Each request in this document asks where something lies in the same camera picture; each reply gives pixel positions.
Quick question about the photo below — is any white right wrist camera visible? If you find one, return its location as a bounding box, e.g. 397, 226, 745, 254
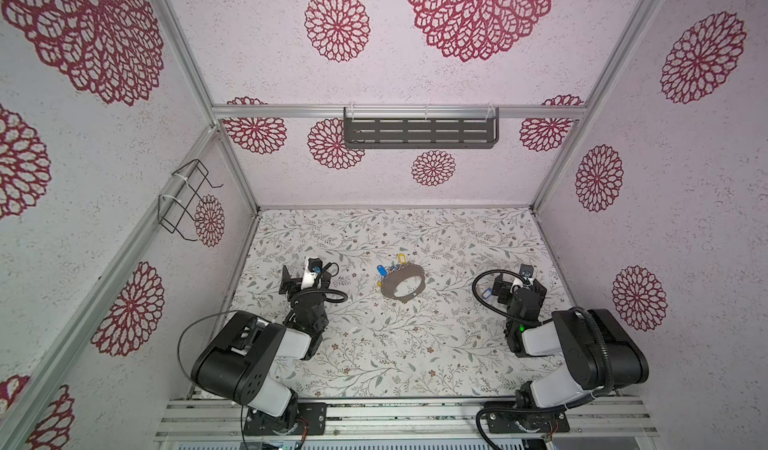
512, 264, 535, 292

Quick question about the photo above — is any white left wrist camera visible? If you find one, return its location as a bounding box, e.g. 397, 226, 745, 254
300, 258, 326, 290

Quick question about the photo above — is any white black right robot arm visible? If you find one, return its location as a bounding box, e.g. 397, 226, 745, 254
482, 265, 650, 434

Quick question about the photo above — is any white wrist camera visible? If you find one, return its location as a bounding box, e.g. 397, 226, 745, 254
512, 264, 535, 292
300, 258, 326, 290

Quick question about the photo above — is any black wire wall basket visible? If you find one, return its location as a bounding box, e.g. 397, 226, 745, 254
156, 159, 223, 243

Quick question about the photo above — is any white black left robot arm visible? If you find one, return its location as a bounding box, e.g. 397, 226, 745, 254
190, 258, 347, 434

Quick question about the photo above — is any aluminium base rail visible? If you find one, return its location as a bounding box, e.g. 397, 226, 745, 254
150, 396, 662, 449

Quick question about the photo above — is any thin black left cable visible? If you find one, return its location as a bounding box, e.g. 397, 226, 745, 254
176, 310, 253, 445

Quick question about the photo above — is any black corrugated left cable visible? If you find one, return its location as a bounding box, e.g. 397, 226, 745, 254
286, 287, 349, 325

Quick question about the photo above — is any grey slotted wall shelf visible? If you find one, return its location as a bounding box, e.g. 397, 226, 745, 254
342, 108, 499, 150

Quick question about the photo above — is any black corrugated right cable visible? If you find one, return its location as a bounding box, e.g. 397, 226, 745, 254
471, 268, 616, 450

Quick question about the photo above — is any black corrugated cable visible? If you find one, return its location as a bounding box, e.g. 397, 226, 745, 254
471, 268, 616, 450
286, 287, 349, 325

